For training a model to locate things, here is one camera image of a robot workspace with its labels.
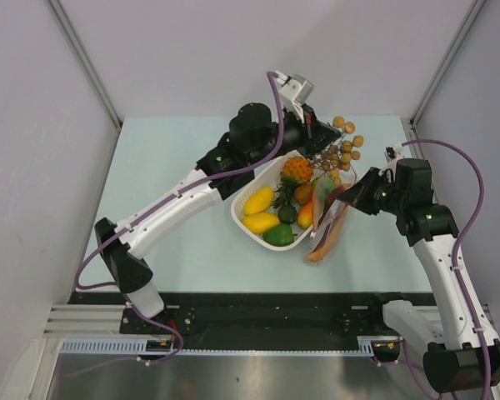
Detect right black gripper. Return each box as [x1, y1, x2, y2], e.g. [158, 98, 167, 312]
[336, 167, 406, 216]

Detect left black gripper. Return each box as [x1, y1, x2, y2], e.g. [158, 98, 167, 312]
[247, 103, 341, 168]

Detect brown longan bunch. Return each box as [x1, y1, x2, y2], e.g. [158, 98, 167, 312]
[309, 116, 365, 183]

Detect clear zip bag red zipper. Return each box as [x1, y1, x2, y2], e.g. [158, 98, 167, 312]
[305, 169, 358, 264]

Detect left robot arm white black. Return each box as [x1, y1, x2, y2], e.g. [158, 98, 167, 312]
[94, 103, 343, 333]

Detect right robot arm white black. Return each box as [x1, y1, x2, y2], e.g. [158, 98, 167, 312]
[337, 158, 500, 394]

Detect orange spiky fruit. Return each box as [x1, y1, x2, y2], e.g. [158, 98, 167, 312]
[272, 156, 313, 208]

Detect bright green apple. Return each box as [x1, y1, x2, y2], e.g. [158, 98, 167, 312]
[312, 174, 338, 202]

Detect orange yellow pear fruit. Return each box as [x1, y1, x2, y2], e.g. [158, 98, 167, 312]
[294, 183, 313, 229]

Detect white plastic basket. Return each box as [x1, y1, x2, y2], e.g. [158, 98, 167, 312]
[231, 151, 315, 252]

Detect dark green avocado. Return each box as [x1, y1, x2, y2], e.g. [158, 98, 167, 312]
[277, 204, 298, 224]

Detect yellow mango rear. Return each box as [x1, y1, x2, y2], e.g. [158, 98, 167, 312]
[243, 187, 275, 216]

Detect yellow mango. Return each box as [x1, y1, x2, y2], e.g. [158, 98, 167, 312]
[243, 187, 275, 216]
[242, 212, 281, 235]

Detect yellow mango front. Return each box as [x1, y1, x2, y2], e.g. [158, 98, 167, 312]
[242, 212, 281, 235]

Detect light blue table mat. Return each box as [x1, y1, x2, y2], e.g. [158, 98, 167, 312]
[97, 117, 430, 293]

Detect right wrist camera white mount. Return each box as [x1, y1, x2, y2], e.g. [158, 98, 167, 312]
[381, 142, 404, 183]

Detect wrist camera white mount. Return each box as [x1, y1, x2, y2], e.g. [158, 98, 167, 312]
[381, 142, 404, 183]
[273, 71, 314, 123]

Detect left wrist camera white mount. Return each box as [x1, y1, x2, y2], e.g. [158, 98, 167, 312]
[273, 71, 314, 123]

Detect white slotted cable duct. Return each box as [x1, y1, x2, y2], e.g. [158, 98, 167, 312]
[60, 334, 400, 357]

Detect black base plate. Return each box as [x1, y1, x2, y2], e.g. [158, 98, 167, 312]
[68, 291, 438, 351]

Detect right aluminium corner post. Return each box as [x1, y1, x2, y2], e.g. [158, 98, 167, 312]
[409, 0, 489, 129]

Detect aluminium corner post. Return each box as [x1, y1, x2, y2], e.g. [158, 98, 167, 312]
[44, 0, 123, 132]
[409, 0, 489, 129]

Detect left aluminium corner post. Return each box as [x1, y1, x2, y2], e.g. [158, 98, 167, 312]
[44, 0, 123, 132]

